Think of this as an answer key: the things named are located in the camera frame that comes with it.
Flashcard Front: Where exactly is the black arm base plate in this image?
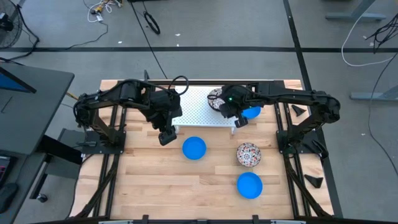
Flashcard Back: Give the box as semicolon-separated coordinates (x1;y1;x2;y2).
81;129;127;156
276;129;329;159

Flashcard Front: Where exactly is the yellow floor cable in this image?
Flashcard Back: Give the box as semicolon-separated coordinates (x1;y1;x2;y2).
65;91;96;109

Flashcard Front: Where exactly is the white perforated metal shelf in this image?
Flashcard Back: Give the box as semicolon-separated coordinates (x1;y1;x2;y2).
172;85;241;135

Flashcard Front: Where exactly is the blue plastic mini bowl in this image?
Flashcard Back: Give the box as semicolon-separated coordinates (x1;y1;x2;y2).
236;172;264;200
182;136;207;161
242;106;262;120

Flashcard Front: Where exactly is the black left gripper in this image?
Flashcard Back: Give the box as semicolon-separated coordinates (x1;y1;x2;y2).
146;90;183;133

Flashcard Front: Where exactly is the black aluminium table frame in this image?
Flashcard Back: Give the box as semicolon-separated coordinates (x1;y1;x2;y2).
70;79;335;224

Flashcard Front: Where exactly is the black cable bundle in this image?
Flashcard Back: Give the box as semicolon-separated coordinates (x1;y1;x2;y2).
365;14;398;54

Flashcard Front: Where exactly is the white cable bundle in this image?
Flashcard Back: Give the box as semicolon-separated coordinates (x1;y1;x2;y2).
86;0;123;24

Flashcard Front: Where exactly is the grey desk foot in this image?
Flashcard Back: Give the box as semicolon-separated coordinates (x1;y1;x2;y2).
325;0;388;23
348;85;398;102

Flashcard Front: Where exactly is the long black floor cable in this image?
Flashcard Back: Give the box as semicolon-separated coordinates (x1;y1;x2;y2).
368;52;398;177

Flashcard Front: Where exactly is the grey desk leg frame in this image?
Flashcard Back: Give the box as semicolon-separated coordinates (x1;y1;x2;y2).
29;128;85;200

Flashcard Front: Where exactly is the black coiled floor cable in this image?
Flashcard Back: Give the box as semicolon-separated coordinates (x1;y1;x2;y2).
129;0;169;80

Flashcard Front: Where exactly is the black triangular bracket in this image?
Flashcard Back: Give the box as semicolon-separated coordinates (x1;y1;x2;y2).
291;104;306;118
303;174;324;189

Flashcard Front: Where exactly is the computer monitor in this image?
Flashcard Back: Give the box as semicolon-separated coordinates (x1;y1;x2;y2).
0;67;37;94

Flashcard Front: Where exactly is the dark grey desk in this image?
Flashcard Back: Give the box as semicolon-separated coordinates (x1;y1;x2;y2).
0;62;75;156

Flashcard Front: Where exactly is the long white floor cable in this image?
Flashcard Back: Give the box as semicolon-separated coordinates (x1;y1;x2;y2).
341;12;398;67

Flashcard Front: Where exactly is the thin black floor cable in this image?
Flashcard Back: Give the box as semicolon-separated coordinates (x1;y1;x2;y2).
67;21;109;50

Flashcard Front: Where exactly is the black floor fan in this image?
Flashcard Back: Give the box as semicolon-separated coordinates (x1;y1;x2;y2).
0;0;23;50

